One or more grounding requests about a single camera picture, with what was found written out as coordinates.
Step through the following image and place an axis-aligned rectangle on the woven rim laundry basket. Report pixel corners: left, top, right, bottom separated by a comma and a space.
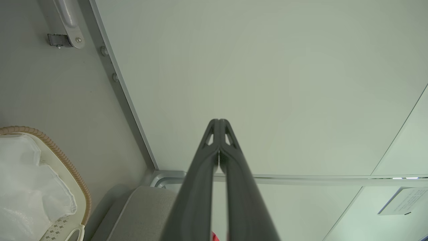
0, 126, 92, 241

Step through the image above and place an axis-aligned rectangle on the white paper label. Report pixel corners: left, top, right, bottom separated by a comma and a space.
378, 186, 428, 216

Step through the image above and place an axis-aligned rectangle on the black caster wheel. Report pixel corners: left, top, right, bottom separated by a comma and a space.
47, 33, 72, 49

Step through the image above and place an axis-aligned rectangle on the grey partition post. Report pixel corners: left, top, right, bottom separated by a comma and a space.
149, 170, 428, 188

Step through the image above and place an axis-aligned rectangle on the grey metal partition foot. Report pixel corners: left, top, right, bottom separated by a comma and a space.
52, 0, 85, 50

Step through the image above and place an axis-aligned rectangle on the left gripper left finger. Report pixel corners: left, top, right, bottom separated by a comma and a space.
160, 119, 220, 241

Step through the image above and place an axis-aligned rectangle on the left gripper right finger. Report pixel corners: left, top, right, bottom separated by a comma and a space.
219, 119, 281, 241

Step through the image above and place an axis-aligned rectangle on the white mesh basket liner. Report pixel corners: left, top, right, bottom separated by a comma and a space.
0, 134, 78, 241

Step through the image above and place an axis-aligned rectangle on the grey partition bottom rail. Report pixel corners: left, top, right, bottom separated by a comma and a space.
79, 0, 159, 172

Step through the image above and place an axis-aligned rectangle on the grey fabric sofa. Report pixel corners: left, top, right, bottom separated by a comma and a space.
90, 186, 183, 241

